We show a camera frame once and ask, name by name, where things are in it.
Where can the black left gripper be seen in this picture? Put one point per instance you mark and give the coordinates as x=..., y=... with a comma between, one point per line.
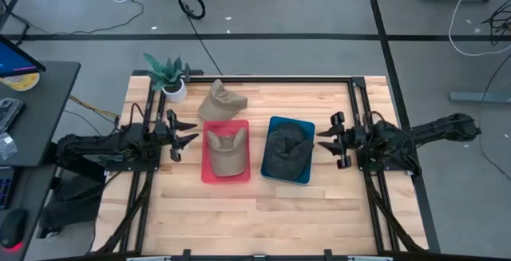
x=172, y=137

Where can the blue plastic bin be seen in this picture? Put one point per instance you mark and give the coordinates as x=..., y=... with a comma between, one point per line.
x=308, y=128

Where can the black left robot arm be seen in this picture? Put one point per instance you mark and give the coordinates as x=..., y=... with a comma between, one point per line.
x=116, y=143

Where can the black low desk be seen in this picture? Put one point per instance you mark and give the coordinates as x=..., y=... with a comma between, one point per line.
x=34, y=189

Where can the black computer mouse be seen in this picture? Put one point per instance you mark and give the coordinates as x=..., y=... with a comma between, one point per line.
x=13, y=227

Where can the black computer monitor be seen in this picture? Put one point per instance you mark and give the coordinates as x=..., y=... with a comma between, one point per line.
x=16, y=61

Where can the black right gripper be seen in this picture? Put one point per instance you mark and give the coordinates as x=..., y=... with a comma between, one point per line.
x=351, y=140

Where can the blue lit keyboard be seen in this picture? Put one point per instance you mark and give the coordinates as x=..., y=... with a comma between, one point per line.
x=5, y=189

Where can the green artificial plant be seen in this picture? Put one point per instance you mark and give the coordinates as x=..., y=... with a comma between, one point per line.
x=165, y=75

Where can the pink translucent plastic bin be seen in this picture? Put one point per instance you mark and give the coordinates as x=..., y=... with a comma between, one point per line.
x=205, y=175

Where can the white plant pot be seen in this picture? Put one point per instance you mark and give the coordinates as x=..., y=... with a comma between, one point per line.
x=175, y=93

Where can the black aluminium table frame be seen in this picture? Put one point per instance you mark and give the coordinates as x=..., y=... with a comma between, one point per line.
x=137, y=72

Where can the yellow round disc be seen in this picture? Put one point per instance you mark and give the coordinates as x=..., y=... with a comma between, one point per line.
x=24, y=82

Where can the tan baseball cap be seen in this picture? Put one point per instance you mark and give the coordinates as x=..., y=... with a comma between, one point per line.
x=226, y=157
x=219, y=105

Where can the black keyboard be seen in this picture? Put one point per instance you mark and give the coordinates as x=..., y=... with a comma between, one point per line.
x=10, y=111

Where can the black bag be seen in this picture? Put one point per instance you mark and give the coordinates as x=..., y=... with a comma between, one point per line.
x=74, y=201

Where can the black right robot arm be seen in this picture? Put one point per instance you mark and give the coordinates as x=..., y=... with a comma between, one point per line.
x=399, y=141

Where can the clear plastic bag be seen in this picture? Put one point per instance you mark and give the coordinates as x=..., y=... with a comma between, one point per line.
x=7, y=146

